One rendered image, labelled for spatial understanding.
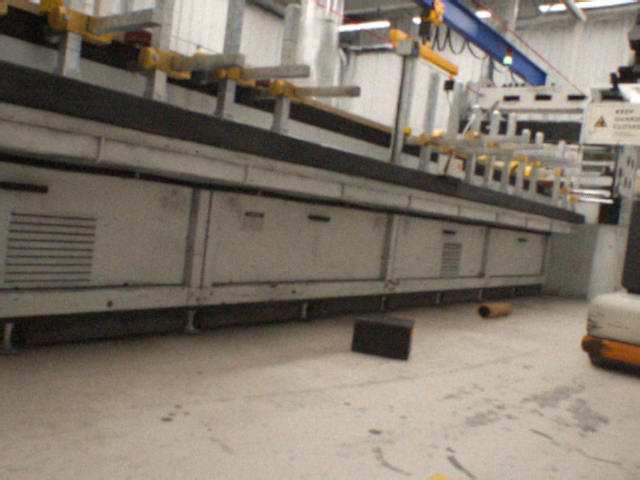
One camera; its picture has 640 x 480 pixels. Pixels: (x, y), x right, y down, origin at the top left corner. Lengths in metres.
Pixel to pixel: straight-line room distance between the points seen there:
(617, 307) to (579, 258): 3.06
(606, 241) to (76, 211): 4.36
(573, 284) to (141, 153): 4.45
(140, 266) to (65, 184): 0.36
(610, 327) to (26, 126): 2.06
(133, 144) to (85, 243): 0.36
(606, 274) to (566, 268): 0.37
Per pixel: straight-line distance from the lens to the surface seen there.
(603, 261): 5.43
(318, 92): 2.00
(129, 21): 1.45
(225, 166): 1.88
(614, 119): 5.51
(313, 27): 7.29
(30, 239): 1.79
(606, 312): 2.56
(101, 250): 1.92
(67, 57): 1.55
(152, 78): 1.70
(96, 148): 1.61
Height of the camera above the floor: 0.47
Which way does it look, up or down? 3 degrees down
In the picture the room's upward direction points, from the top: 7 degrees clockwise
